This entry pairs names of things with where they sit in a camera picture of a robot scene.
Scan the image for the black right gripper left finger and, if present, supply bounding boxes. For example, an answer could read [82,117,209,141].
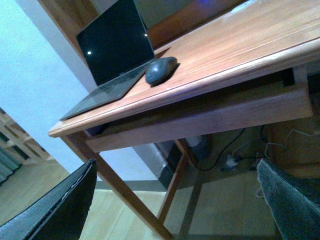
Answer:
[0,159,97,240]

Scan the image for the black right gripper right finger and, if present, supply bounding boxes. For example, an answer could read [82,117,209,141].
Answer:
[257,159,320,240]

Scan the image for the dark grey wireless mouse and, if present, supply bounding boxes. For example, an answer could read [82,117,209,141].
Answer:
[145,56,179,86]

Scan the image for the wooden shelf unit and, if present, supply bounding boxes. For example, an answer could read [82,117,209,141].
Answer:
[0,109,54,183]

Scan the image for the white power adapter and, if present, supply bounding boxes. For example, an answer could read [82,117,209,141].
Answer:
[225,154,239,169]

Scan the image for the wooden keyboard tray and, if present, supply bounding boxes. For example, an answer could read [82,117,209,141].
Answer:
[86,81,313,153]

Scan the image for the white pipe with grey base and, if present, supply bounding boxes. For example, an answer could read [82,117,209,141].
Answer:
[185,135,210,164]

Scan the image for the wooden desk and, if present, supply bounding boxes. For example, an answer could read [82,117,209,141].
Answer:
[48,0,320,240]

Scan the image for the grey open laptop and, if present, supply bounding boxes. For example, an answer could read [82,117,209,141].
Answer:
[61,0,156,120]

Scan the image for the white round desk sticker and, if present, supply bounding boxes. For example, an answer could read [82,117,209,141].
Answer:
[230,0,254,14]

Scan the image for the white thin cable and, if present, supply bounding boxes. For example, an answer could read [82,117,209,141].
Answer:
[232,128,308,161]

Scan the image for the black floor cable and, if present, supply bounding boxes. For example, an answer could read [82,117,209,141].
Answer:
[192,124,266,172]

